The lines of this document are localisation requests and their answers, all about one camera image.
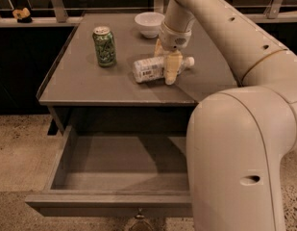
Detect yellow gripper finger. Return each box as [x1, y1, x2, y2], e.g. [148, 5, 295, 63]
[164, 50, 183, 85]
[154, 38, 166, 57]

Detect clear plastic water bottle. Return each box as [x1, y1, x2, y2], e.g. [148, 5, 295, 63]
[132, 57, 195, 83]

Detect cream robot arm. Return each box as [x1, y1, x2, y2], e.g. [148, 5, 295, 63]
[159, 0, 297, 231]

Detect grey cabinet with top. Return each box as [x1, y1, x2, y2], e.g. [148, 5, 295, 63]
[37, 13, 236, 130]

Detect open grey top drawer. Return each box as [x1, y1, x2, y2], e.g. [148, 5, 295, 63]
[25, 126, 192, 218]

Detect metal drawer knob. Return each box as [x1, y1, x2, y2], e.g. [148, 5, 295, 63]
[135, 208, 145, 219]

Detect white ceramic bowl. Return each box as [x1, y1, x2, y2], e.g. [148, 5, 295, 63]
[135, 12, 164, 39]

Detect green soda can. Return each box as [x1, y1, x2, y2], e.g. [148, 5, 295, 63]
[92, 26, 116, 67]

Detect yellow black object on ledge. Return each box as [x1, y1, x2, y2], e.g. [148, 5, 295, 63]
[12, 8, 32, 23]

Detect metal window railing frame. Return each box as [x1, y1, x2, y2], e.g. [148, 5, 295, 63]
[0, 0, 297, 29]

